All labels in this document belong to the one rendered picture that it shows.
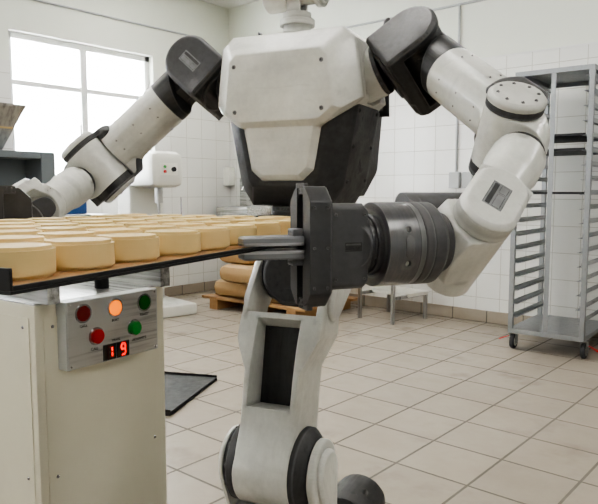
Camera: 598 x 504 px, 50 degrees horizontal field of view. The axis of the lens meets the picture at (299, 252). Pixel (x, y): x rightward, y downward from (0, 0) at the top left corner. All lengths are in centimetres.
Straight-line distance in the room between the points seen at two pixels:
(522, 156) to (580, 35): 442
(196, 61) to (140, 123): 16
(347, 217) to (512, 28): 486
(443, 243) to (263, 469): 60
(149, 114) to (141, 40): 528
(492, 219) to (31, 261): 45
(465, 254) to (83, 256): 40
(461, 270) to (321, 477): 54
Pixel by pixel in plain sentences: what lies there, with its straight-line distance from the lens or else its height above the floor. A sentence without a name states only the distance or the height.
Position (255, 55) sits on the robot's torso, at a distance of 115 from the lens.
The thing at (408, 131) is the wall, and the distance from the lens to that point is 574.
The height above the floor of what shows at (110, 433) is 53.
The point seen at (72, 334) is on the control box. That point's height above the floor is 77.
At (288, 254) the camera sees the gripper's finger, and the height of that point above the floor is 100.
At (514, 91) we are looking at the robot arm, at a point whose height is 119.
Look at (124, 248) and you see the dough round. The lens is 51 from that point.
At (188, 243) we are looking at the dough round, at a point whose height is 101.
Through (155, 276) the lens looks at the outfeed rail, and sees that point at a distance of 152.
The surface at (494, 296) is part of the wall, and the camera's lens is 541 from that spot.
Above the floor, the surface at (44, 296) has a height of 86.
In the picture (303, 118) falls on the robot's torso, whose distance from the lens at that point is 110.
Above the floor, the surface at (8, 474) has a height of 47.
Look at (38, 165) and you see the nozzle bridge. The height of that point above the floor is 114.
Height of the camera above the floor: 106
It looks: 5 degrees down
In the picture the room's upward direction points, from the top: straight up
